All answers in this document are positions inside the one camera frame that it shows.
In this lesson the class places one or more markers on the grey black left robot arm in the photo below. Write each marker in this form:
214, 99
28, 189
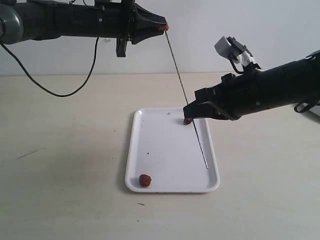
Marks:
39, 20

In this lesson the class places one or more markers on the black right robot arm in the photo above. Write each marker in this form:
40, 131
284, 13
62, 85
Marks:
297, 82

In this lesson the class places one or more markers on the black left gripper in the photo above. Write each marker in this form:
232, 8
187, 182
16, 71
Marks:
119, 18

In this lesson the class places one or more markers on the thin metal skewer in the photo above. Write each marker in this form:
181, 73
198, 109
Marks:
185, 97

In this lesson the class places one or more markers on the red meat chunk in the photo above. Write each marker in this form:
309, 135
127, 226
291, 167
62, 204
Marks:
145, 180
164, 28
187, 121

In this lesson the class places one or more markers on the white rectangular plastic tray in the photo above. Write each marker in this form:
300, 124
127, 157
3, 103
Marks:
167, 150

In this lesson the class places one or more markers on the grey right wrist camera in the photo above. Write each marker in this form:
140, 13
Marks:
230, 49

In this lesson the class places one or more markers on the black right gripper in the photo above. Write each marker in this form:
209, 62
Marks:
231, 99

